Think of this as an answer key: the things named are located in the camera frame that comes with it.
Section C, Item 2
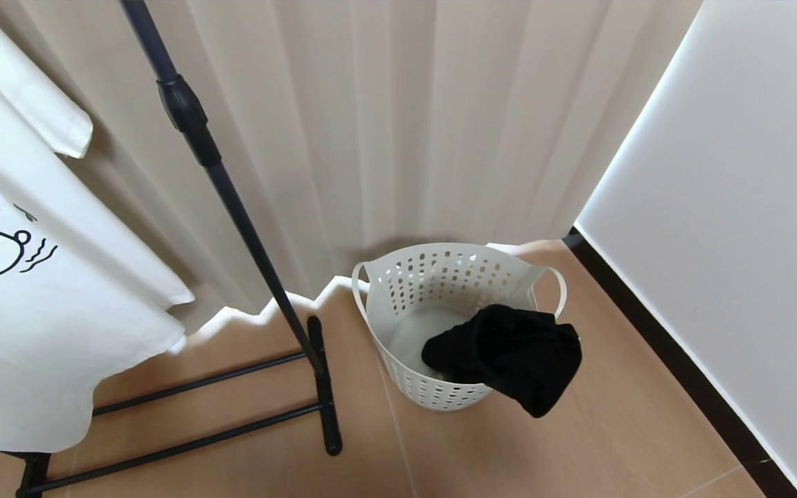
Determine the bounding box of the black garment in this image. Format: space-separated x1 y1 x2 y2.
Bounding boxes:
421 304 583 418

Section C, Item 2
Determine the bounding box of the white printed T-shirt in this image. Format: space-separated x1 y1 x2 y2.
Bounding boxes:
0 0 195 454

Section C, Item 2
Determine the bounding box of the white laundry basket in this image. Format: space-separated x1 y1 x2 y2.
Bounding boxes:
351 242 569 413

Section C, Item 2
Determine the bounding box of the black clothes rack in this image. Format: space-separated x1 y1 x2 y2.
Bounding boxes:
1 0 343 498

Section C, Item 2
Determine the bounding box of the beige curtain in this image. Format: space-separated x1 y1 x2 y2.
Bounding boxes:
0 0 704 334

